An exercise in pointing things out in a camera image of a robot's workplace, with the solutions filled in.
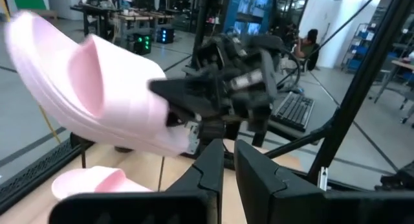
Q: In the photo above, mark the computer with blue lights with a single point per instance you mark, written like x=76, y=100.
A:
x=166, y=35

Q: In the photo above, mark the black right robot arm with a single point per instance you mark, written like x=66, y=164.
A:
x=210, y=131

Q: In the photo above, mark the metal rack with blue bins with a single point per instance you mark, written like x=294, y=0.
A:
x=359, y=46

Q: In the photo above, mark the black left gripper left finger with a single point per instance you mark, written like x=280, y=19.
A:
x=200, y=198

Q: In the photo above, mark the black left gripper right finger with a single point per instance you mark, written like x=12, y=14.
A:
x=268, y=198

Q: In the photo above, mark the black computer keyboard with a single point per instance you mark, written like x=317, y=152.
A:
x=292, y=110

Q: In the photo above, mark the pink slide sandal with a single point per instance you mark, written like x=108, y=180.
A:
x=113, y=97
x=97, y=182

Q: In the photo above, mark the computer with green lights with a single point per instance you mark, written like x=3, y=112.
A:
x=142, y=44

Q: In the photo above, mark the large blue display screen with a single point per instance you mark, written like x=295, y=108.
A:
x=250, y=10

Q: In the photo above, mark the wooden top workbench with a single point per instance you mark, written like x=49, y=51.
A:
x=136, y=17

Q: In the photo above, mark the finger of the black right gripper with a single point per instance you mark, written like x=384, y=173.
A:
x=178, y=118
x=191, y=94

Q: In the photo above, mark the person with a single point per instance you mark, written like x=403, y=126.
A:
x=307, y=44

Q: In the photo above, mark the black aluminium rig frame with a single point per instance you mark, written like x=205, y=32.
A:
x=365, y=78

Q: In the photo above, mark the wooden shelf with black frame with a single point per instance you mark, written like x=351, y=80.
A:
x=39, y=201

